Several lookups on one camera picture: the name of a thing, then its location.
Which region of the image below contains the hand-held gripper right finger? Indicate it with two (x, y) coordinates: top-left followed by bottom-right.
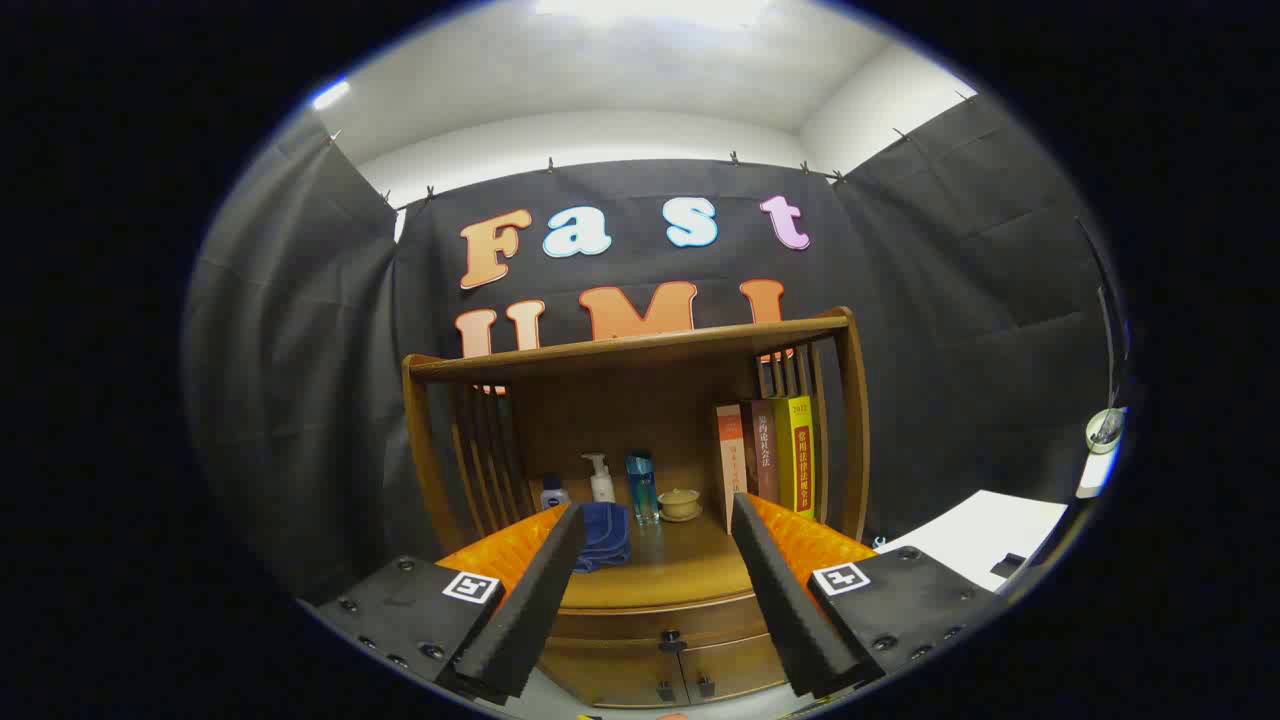
(730, 492), (1001, 699)

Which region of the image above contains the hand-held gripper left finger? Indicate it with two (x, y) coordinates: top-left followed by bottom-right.
(312, 503), (588, 706)

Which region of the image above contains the wooden drawer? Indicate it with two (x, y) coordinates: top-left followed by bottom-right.
(548, 592), (773, 651)

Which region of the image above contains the wooden cabinet door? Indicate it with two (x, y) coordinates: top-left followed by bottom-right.
(537, 640), (691, 709)
(682, 635), (791, 703)

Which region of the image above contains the wooden countertop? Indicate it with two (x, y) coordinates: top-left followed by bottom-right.
(530, 478), (836, 611)

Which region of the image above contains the wooden cabinet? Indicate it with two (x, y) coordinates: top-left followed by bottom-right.
(402, 307), (871, 709)

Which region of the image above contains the folded blue towel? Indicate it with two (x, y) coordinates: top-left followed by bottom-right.
(575, 502), (633, 574)

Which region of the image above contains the yellow book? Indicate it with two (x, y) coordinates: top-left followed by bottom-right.
(772, 395), (816, 519)

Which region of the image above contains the orange and white book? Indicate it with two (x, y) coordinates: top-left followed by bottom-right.
(714, 404), (749, 534)

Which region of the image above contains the brown book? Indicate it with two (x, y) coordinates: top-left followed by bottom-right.
(740, 400), (781, 506)

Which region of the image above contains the tall blue glass bottle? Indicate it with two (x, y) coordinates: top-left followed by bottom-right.
(625, 452), (661, 525)

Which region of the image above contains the white equipment case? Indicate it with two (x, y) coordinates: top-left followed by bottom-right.
(875, 490), (1069, 593)

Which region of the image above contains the white desk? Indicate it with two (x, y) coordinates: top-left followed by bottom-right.
(1075, 452), (1126, 499)

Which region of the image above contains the white bowl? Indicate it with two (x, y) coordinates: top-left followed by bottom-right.
(1085, 408), (1126, 453)

